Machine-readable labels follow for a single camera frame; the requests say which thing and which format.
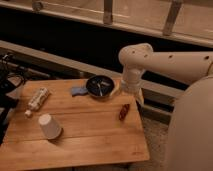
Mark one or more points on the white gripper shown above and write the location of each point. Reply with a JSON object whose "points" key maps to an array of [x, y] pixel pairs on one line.
{"points": [[130, 83]]}

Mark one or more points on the black ceramic bowl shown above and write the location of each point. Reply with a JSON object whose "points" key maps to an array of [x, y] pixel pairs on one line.
{"points": [[93, 89]]}

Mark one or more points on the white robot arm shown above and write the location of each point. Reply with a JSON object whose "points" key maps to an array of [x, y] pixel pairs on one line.
{"points": [[189, 145]]}

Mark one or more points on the utensil inside bowl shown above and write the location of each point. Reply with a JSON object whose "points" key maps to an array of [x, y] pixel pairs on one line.
{"points": [[103, 87]]}

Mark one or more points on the red brown small object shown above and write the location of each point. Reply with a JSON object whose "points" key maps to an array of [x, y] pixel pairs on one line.
{"points": [[124, 111]]}

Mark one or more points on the blue sponge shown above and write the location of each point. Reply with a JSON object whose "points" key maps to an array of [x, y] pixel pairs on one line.
{"points": [[78, 91]]}

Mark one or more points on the white paper cup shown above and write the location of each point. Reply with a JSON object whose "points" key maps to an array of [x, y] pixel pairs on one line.
{"points": [[49, 126]]}

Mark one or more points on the white plastic bottle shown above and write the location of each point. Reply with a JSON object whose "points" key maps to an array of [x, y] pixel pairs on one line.
{"points": [[37, 100]]}

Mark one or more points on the black equipment at left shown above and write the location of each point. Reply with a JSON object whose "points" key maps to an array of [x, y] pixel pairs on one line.
{"points": [[9, 82]]}

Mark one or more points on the metal railing frame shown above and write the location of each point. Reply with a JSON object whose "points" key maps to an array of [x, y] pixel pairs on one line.
{"points": [[188, 21]]}

